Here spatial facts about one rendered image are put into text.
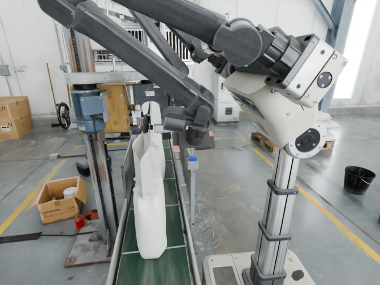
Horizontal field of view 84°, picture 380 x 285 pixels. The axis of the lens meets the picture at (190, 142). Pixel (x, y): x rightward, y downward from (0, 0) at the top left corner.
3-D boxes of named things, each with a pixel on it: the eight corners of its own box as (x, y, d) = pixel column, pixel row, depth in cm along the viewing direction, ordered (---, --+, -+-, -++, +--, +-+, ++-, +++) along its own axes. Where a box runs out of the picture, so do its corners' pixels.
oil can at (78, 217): (81, 233, 193) (77, 212, 185) (73, 234, 192) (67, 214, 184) (86, 221, 208) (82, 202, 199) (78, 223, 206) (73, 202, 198)
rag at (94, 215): (99, 222, 207) (98, 219, 205) (78, 224, 204) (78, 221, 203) (104, 208, 227) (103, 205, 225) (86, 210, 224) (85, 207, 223)
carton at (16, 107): (11, 119, 420) (6, 103, 409) (-8, 119, 419) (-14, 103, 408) (29, 113, 466) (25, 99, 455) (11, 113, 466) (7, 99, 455)
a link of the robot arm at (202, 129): (208, 132, 57) (211, 113, 60) (184, 126, 57) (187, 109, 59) (204, 141, 64) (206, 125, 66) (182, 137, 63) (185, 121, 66)
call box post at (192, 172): (194, 251, 175) (194, 167, 148) (190, 251, 175) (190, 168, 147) (193, 248, 178) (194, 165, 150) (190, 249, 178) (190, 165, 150)
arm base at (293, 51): (297, 40, 51) (267, 85, 54) (271, 21, 49) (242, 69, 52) (321, 37, 43) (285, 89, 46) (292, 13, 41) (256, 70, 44)
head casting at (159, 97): (173, 125, 146) (172, 80, 135) (137, 126, 142) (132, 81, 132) (170, 115, 173) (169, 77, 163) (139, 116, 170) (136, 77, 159)
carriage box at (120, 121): (129, 133, 142) (124, 85, 131) (76, 135, 138) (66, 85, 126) (133, 122, 165) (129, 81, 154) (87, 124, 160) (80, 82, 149)
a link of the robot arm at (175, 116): (211, 108, 52) (211, 93, 59) (165, 99, 52) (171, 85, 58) (201, 145, 60) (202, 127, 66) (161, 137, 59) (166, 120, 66)
